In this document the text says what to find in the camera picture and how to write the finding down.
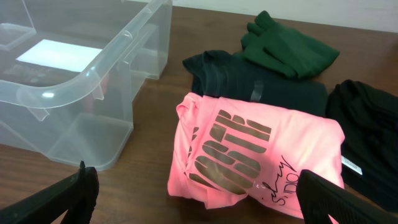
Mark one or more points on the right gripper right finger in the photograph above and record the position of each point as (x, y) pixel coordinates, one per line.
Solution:
(321, 202)

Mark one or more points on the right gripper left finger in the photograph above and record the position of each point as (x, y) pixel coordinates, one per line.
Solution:
(73, 197)

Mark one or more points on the black folded garment right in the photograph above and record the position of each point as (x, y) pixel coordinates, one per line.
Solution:
(368, 118)

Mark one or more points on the pink printed t-shirt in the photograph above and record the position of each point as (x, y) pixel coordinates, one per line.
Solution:
(226, 150)

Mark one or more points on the clear plastic storage bin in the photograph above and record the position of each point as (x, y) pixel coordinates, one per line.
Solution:
(72, 117)

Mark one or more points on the white label in bin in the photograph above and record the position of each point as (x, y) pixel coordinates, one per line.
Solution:
(48, 53)

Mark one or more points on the green folded garment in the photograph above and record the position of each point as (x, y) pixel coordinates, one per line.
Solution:
(285, 50)

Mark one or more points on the dark navy folded shirt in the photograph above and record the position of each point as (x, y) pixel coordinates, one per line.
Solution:
(217, 73)

